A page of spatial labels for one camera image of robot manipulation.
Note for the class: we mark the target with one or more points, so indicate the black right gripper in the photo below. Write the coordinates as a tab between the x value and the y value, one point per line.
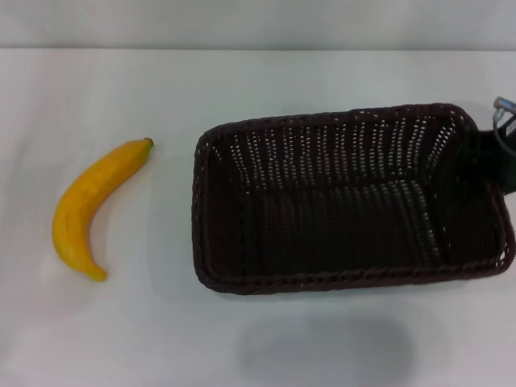
510	131

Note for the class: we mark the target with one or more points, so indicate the dark brown woven basket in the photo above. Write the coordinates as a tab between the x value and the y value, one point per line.
330	225

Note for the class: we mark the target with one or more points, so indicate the yellow banana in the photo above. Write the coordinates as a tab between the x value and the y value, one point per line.
82	201

